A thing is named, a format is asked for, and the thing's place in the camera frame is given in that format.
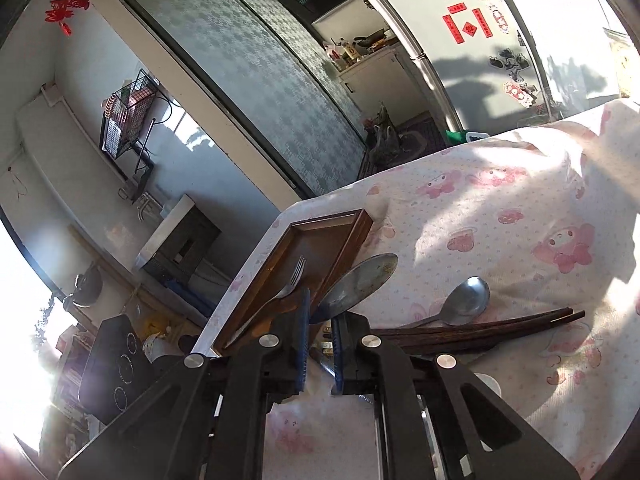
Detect black wire wall rack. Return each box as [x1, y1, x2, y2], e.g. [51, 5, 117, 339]
[100, 69, 162, 159]

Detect dark wooden chopstick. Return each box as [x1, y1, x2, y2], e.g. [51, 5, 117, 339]
[372, 307, 574, 341]
[395, 311, 587, 356]

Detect pink character fridge magnet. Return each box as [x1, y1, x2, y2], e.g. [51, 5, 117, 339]
[502, 81, 539, 108]

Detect brown wooden tray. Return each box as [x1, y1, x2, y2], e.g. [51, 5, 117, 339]
[211, 208, 375, 358]

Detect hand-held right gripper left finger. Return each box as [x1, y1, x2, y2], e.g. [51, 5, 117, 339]
[57, 287, 313, 480]

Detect metal topped small cabinet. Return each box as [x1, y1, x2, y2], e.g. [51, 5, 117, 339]
[136, 194, 223, 287]

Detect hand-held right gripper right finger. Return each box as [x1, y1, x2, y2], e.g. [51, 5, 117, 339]
[329, 311, 582, 480]

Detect silver refrigerator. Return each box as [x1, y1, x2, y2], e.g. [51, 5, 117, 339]
[356, 0, 621, 136]

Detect black pot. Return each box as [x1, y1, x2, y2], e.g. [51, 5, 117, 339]
[62, 262, 104, 309]

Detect red knot wall decoration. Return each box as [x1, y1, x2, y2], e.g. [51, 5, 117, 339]
[44, 0, 91, 37]

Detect patterned frosted sliding door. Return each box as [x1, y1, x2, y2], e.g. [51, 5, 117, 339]
[102, 0, 369, 201]

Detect black induction cooktop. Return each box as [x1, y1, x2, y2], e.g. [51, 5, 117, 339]
[79, 316, 162, 426]

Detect metal faucet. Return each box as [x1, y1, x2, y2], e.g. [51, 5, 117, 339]
[117, 180, 162, 222]

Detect group of condiment bottles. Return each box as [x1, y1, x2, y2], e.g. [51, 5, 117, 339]
[323, 27, 399, 69]

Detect red fridge stickers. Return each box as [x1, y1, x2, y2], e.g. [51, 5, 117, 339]
[442, 3, 494, 44]

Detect large metal spoon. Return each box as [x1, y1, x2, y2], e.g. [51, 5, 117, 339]
[311, 252, 400, 325]

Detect small metal spoon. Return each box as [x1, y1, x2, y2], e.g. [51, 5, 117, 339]
[410, 276, 492, 330]

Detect white kitchen cabinet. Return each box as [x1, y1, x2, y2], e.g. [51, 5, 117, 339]
[337, 42, 442, 117]

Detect metal fork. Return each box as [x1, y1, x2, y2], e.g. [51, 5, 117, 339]
[235, 256, 307, 341]

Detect pink printed white tablecloth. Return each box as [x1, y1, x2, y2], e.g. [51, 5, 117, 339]
[192, 97, 640, 480]

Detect bag on floor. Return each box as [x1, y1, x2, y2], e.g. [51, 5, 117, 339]
[362, 102, 407, 172]

